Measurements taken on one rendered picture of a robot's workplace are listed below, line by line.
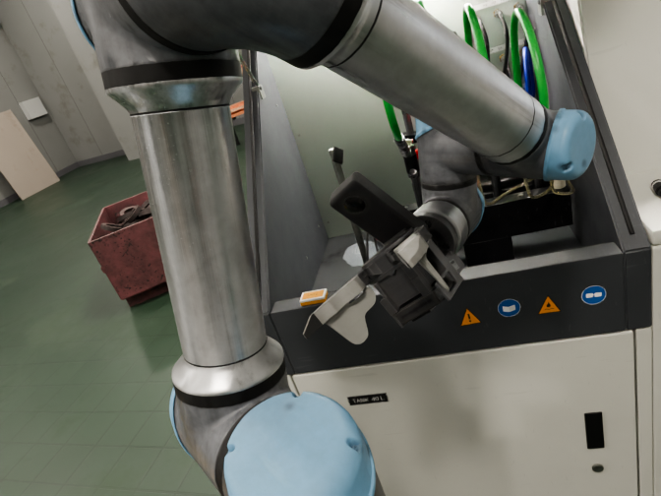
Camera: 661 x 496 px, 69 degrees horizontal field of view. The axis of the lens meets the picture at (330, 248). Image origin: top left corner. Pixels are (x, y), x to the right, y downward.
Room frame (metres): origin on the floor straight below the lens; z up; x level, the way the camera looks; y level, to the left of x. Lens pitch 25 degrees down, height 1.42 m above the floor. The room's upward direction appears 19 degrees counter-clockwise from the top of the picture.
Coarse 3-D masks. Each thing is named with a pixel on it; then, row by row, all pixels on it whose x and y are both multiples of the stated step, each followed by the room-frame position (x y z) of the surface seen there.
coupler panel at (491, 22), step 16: (464, 0) 1.17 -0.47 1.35; (480, 0) 1.17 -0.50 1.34; (496, 0) 1.15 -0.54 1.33; (512, 0) 1.15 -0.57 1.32; (480, 16) 1.16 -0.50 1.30; (496, 16) 1.13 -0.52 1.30; (496, 32) 1.16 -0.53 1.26; (496, 48) 1.16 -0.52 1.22; (496, 64) 1.16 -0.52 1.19; (512, 80) 1.15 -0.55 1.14
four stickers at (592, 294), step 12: (588, 288) 0.64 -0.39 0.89; (600, 288) 0.63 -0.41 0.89; (504, 300) 0.68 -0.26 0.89; (516, 300) 0.67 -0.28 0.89; (540, 300) 0.66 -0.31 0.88; (552, 300) 0.66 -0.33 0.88; (588, 300) 0.64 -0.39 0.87; (600, 300) 0.63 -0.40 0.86; (456, 312) 0.70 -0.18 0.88; (468, 312) 0.70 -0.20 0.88; (504, 312) 0.68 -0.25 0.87; (516, 312) 0.67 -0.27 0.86; (540, 312) 0.66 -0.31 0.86; (552, 312) 0.66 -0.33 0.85; (468, 324) 0.70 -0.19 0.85
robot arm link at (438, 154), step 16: (416, 128) 0.62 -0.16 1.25; (432, 128) 0.59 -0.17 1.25; (432, 144) 0.59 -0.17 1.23; (448, 144) 0.57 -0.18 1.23; (432, 160) 0.59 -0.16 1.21; (448, 160) 0.57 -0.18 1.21; (464, 160) 0.55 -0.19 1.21; (432, 176) 0.59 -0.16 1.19; (448, 176) 0.58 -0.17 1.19; (464, 176) 0.58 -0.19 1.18
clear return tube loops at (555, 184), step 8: (480, 184) 0.82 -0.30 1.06; (520, 184) 0.85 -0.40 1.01; (552, 184) 0.82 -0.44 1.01; (560, 184) 0.84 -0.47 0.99; (568, 184) 0.77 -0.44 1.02; (528, 192) 0.79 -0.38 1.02; (544, 192) 0.81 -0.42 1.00; (560, 192) 0.80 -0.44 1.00; (568, 192) 0.79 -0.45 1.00; (496, 200) 0.83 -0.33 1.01
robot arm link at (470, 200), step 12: (432, 192) 0.59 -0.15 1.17; (444, 192) 0.58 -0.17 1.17; (456, 192) 0.57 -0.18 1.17; (468, 192) 0.58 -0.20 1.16; (480, 192) 0.63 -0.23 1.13; (456, 204) 0.56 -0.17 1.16; (468, 204) 0.57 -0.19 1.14; (480, 204) 0.60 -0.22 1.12; (468, 216) 0.56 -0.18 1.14; (480, 216) 0.60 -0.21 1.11; (468, 228) 0.55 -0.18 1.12
